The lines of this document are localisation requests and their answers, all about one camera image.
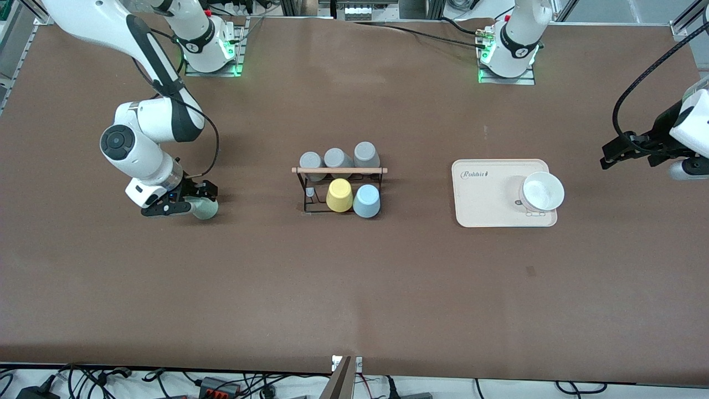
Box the pale green cup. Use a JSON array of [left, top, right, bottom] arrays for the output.
[[191, 197, 219, 221]]

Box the light blue cup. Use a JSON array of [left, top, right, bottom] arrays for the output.
[[352, 184, 382, 219]]

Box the white bowl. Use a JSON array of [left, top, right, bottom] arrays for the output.
[[519, 171, 566, 214]]

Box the grey cup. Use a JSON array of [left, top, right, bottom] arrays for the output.
[[323, 147, 355, 179], [300, 152, 326, 182], [353, 142, 381, 175]]

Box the aluminium corner profile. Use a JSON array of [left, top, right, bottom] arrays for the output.
[[669, 0, 709, 42], [0, 0, 57, 114]]

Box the yellow cup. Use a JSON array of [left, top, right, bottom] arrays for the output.
[[326, 178, 354, 213]]

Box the beige rabbit print tray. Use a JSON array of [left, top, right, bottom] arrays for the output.
[[451, 159, 558, 228]]

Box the black orange terminal block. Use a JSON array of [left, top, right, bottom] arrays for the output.
[[198, 377, 242, 399]]

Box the black power adapter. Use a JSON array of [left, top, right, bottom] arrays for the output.
[[16, 385, 59, 399]]

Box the black plug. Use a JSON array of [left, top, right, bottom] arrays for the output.
[[387, 377, 434, 399]]

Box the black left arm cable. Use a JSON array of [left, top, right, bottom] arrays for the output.
[[612, 21, 709, 154]]

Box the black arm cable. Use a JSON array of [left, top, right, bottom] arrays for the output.
[[612, 21, 709, 154], [131, 28, 221, 180]]

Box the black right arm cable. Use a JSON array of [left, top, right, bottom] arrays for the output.
[[131, 28, 221, 180]]

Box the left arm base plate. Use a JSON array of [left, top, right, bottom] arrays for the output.
[[478, 28, 537, 85]]

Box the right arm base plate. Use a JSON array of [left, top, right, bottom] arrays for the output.
[[184, 17, 246, 78]]

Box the black wire cup rack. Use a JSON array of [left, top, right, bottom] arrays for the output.
[[292, 166, 388, 214]]

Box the tangled black cable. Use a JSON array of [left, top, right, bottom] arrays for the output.
[[238, 374, 333, 399], [55, 363, 135, 399]]

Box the aluminium frame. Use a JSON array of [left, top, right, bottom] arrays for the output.
[[280, 0, 334, 18]]

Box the black cable on table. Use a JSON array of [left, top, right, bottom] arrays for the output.
[[353, 18, 491, 52]]

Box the metal camera mount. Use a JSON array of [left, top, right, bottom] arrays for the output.
[[321, 355, 364, 399]]

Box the looped black cable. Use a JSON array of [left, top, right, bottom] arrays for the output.
[[556, 381, 609, 396]]

